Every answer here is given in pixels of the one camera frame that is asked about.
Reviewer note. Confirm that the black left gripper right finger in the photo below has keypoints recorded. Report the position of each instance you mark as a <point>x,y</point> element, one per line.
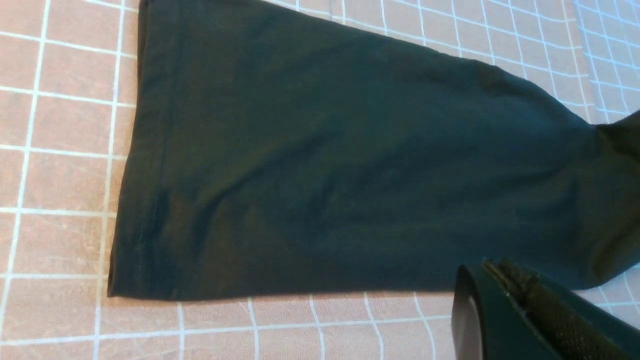
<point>572,327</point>

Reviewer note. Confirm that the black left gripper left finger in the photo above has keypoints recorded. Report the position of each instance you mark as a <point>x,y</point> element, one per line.
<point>487,323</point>

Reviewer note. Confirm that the pink checkered table cloth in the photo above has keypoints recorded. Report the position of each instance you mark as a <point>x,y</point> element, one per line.
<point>67,103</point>

